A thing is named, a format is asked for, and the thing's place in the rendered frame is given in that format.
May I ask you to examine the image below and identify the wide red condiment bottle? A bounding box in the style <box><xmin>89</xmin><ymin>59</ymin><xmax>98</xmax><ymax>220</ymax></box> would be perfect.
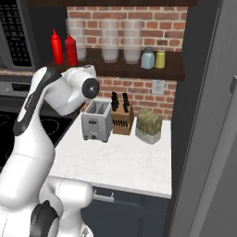
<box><xmin>64</xmin><ymin>32</ymin><xmax>79</xmax><ymax>68</ymax></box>

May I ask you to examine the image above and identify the dark wooden upper cabinet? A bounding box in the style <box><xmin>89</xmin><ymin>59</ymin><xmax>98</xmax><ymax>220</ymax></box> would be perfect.
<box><xmin>27</xmin><ymin>0</ymin><xmax>198</xmax><ymax>8</ymax></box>

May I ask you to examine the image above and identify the silver drawer handle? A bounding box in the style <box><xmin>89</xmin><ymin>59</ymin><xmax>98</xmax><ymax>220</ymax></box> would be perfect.
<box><xmin>93</xmin><ymin>189</ymin><xmax>115</xmax><ymax>204</ymax></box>

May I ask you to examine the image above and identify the dark wooden shelf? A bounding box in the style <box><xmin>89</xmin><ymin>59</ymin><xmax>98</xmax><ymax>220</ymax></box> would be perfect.
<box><xmin>45</xmin><ymin>48</ymin><xmax>186</xmax><ymax>82</ymax></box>

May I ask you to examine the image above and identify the dark blue cupboard door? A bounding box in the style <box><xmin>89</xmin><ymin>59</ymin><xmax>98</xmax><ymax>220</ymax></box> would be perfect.
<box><xmin>81</xmin><ymin>199</ymin><xmax>142</xmax><ymax>237</ymax></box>

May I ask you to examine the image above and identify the dark blue drawer front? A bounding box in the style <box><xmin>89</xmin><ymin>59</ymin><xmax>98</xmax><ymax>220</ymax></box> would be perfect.
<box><xmin>92</xmin><ymin>185</ymin><xmax>145</xmax><ymax>208</ymax></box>

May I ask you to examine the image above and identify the white wall socket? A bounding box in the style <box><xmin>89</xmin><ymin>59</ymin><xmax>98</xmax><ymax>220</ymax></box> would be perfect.
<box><xmin>151</xmin><ymin>79</ymin><xmax>166</xmax><ymax>95</ymax></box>

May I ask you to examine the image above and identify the black hob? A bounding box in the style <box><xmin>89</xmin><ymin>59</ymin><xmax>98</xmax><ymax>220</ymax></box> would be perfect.
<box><xmin>0</xmin><ymin>75</ymin><xmax>81</xmax><ymax>173</ymax></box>

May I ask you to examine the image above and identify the yellow shaker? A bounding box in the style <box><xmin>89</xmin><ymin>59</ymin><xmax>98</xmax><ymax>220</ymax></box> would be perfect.
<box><xmin>155</xmin><ymin>47</ymin><xmax>167</xmax><ymax>69</ymax></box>

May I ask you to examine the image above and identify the wooden knife block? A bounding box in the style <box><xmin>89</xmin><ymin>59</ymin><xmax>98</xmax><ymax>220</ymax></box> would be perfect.
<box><xmin>110</xmin><ymin>91</ymin><xmax>135</xmax><ymax>136</ymax></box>

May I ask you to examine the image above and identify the slim red condiment bottle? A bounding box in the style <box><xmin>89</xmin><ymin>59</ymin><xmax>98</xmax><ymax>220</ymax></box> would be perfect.
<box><xmin>51</xmin><ymin>29</ymin><xmax>65</xmax><ymax>66</ymax></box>

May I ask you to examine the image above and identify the black microwave oven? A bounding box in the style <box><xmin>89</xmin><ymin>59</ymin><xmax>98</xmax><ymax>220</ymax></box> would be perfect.
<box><xmin>0</xmin><ymin>0</ymin><xmax>39</xmax><ymax>71</ymax></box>

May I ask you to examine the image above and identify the grey fridge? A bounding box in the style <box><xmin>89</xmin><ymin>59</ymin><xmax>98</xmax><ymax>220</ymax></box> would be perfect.
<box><xmin>168</xmin><ymin>0</ymin><xmax>237</xmax><ymax>237</ymax></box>

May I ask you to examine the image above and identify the silver toaster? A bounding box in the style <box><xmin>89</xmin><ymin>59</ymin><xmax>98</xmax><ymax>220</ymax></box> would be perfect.
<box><xmin>81</xmin><ymin>98</ymin><xmax>114</xmax><ymax>143</ymax></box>

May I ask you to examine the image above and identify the blue-grey shaker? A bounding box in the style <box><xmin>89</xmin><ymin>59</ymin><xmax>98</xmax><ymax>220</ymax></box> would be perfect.
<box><xmin>141</xmin><ymin>46</ymin><xmax>156</xmax><ymax>70</ymax></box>

